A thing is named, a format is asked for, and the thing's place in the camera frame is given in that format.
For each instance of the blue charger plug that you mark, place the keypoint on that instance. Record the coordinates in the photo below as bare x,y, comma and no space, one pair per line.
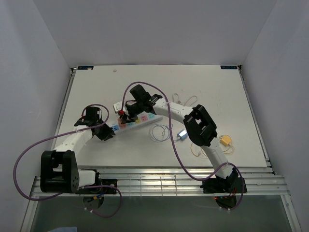
182,135

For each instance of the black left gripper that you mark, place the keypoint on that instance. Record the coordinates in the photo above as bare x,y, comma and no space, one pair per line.
105,136

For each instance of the white multicolour power strip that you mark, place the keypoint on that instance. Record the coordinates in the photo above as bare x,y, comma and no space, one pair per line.
143,119

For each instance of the black XDOF label right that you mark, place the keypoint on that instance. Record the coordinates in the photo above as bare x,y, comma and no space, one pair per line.
228,67

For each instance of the black XDOF label left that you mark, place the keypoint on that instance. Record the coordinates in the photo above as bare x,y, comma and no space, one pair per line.
85,67

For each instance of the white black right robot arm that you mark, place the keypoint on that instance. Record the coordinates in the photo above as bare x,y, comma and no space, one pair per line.
199,125

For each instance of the yellow charger plug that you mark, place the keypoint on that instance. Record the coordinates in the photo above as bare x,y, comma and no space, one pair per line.
225,140

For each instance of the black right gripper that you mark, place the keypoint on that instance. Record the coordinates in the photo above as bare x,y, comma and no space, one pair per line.
130,118

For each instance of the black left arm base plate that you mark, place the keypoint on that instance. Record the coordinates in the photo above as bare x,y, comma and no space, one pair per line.
99,181

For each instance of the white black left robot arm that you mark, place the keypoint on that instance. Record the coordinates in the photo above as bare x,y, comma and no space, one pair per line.
59,169

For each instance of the black xdof label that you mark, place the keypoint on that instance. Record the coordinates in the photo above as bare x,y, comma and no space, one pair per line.
228,67
85,67

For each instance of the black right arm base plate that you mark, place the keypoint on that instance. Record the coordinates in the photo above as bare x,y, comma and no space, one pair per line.
215,185

